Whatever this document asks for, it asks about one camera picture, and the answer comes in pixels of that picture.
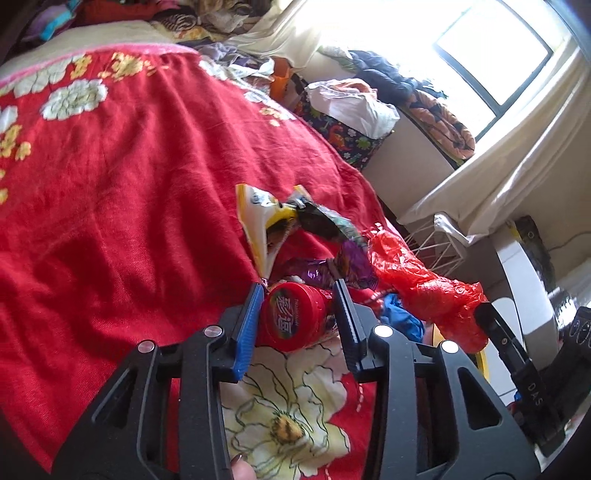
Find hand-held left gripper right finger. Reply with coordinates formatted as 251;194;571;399
332;279;541;480

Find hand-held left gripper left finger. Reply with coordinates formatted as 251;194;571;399
51;282;265;480

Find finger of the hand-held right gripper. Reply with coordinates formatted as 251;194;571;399
475;299;537;380

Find red plastic jar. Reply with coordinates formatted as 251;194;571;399
256;282;340;354

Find red plastic bag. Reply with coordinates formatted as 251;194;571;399
367;226;490;354

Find person's left hand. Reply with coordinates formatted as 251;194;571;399
230;455;256;480

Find blue plastic bag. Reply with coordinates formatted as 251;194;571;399
381;293;426;344

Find purple foil wrapper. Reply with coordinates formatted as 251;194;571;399
277;240;376;292

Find white dresser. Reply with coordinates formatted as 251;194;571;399
494;231;591;334

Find yellow snack packet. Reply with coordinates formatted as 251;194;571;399
235;184;308;282

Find dark green snack packet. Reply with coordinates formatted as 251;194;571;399
286;185;365;241

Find white cloth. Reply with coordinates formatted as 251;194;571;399
434;213;481;243

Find cream curtain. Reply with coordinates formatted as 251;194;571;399
226;0;324;61
399;46;591;241

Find red floral blanket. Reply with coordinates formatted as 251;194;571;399
0;44;407;480

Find dinosaur print laundry basket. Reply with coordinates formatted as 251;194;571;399
295;85;386;170

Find orange patterned quilt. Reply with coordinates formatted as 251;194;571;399
406;90;476;163

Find white plastic bag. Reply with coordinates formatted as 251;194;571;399
307;79;400;139

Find orange cloth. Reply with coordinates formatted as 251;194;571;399
332;79;370;94

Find dark puffer jacket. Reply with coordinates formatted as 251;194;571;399
351;50;448;100

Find lavender and white clothes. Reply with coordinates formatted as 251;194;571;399
194;41;274;71

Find brown patterned blanket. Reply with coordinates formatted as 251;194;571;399
152;0;259;40

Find beige mattress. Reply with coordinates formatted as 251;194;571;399
0;21;177;80

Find folded red cloth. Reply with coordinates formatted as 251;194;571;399
74;0;158;27

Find blue patterned cloth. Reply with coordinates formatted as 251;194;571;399
28;0;75;40

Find white wire stool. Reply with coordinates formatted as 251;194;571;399
406;212;481;283

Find window with dark frame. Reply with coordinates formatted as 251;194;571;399
434;0;555;140

